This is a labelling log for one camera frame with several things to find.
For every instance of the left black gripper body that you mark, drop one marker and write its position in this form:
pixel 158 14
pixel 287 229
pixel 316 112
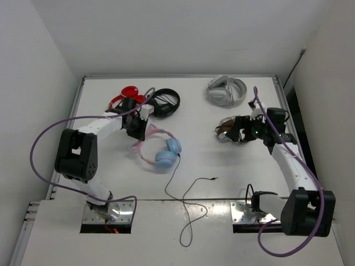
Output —
pixel 135 118

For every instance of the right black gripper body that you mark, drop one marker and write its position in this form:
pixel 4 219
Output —
pixel 253 129

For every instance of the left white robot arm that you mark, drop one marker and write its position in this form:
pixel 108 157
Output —
pixel 77 155

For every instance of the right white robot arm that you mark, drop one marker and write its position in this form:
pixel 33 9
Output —
pixel 306 208

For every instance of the brown silver headphones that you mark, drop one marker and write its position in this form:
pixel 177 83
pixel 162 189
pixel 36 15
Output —
pixel 222 128

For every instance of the red headphones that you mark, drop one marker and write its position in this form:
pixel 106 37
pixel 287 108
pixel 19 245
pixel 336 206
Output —
pixel 127 92

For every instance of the black headphones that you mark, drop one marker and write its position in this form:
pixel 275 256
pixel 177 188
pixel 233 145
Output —
pixel 164 108

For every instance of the white grey headphones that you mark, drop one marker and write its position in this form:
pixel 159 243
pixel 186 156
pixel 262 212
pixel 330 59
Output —
pixel 226 91

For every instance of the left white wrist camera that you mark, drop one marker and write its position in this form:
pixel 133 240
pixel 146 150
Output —
pixel 145 111

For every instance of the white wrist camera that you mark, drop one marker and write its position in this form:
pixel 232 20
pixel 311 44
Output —
pixel 257 113
pixel 145 111

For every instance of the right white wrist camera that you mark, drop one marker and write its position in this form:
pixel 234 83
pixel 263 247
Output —
pixel 257 113

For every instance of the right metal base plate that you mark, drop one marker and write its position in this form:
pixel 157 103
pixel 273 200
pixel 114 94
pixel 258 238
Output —
pixel 242 214

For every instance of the metal base plate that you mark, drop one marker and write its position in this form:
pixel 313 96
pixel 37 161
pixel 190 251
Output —
pixel 113 213
pixel 242 214

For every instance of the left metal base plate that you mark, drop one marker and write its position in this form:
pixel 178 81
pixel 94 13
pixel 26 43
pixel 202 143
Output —
pixel 113 213

